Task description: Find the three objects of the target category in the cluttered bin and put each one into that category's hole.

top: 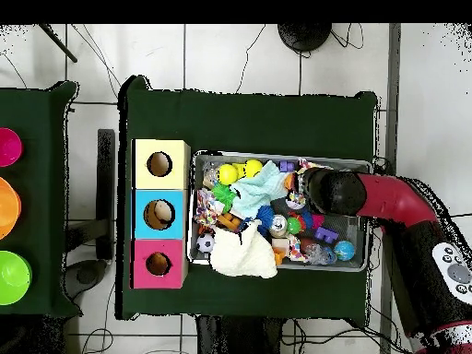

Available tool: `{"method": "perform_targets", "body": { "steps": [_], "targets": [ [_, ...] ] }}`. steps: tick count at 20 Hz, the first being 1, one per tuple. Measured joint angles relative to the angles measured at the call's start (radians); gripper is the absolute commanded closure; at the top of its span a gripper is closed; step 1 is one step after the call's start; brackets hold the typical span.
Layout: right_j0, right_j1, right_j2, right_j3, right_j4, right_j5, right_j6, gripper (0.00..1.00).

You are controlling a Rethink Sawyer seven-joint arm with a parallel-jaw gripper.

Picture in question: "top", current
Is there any cream knitted cloth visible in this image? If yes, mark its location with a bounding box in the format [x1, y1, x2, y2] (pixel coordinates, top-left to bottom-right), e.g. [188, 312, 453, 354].
[208, 219, 278, 280]

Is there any wooden box with three holes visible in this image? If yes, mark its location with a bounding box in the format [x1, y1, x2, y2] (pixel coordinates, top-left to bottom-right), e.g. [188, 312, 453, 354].
[131, 138, 191, 289]

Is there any shallow mesh bin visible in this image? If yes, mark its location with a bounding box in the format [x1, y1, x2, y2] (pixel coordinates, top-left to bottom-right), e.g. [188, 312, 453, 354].
[187, 148, 374, 273]

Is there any mint green cloth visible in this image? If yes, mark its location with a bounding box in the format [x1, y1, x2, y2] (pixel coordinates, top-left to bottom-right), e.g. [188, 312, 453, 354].
[229, 159, 290, 219]

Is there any yellow tennis ball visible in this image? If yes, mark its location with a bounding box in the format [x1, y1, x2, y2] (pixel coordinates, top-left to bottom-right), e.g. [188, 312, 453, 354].
[216, 163, 240, 186]

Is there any smooth yellow ball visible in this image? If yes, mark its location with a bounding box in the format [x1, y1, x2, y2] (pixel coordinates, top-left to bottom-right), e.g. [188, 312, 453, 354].
[243, 159, 265, 179]

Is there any small soccer ball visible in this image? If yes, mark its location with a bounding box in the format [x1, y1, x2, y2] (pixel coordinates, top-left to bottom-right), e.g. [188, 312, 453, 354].
[195, 233, 216, 254]

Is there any dark green tablecloth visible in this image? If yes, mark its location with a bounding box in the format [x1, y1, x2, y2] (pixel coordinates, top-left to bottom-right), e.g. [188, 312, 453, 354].
[116, 74, 380, 327]

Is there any black upright panel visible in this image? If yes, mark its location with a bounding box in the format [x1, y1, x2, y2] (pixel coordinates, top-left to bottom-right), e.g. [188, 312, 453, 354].
[95, 128, 116, 261]

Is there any dark grey rounded base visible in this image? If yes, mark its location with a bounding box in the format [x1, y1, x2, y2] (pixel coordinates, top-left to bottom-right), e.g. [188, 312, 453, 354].
[60, 258, 109, 301]

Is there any black round stand base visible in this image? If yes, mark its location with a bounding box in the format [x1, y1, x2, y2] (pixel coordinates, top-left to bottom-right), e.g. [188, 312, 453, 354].
[277, 23, 333, 53]

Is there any dark green cloth side table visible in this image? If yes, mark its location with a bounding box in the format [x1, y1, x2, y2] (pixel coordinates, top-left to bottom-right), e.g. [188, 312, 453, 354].
[0, 80, 83, 318]

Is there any orange plastic bowl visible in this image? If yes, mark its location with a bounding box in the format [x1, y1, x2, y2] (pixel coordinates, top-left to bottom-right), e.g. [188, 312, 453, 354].
[0, 176, 22, 241]

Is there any pink plastic bowl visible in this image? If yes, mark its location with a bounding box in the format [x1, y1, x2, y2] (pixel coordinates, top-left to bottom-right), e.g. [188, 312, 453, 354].
[0, 127, 24, 168]

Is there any black pole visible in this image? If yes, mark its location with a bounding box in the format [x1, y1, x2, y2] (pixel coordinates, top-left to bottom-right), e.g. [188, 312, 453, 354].
[38, 23, 78, 64]

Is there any green plastic bowl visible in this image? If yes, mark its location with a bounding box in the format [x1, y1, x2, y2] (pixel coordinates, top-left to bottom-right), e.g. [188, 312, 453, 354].
[0, 250, 33, 306]

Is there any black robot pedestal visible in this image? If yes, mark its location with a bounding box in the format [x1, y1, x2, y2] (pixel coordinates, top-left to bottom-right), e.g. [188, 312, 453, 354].
[195, 314, 285, 354]

